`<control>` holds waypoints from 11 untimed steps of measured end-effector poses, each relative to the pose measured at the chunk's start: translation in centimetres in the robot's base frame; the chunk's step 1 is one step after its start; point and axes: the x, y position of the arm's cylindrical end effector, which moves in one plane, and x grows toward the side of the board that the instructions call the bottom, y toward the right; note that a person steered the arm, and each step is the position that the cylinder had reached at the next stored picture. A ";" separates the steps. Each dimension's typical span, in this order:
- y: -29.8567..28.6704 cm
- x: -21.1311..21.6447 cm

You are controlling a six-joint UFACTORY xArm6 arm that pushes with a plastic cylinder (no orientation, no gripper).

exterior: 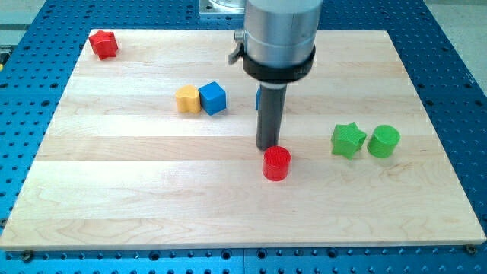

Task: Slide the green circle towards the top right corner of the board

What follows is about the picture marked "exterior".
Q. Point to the green star block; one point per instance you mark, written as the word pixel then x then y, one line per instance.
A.
pixel 347 139

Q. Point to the yellow heart block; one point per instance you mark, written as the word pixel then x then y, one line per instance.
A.
pixel 188 99

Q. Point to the red star block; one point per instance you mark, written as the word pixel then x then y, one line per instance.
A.
pixel 103 44

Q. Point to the wooden board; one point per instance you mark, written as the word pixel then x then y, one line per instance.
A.
pixel 121 168

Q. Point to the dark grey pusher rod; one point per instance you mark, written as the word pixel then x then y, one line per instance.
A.
pixel 269 115

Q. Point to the blue cube block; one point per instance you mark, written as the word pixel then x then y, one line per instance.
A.
pixel 212 98

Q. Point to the green cylinder block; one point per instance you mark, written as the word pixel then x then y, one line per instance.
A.
pixel 383 141

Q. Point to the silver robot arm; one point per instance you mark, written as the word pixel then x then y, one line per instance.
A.
pixel 277 40

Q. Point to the blue block behind rod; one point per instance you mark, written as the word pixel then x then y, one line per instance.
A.
pixel 257 98

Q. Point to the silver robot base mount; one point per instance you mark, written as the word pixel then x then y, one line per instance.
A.
pixel 219 7

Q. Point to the red cylinder block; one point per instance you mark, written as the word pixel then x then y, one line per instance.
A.
pixel 276 163

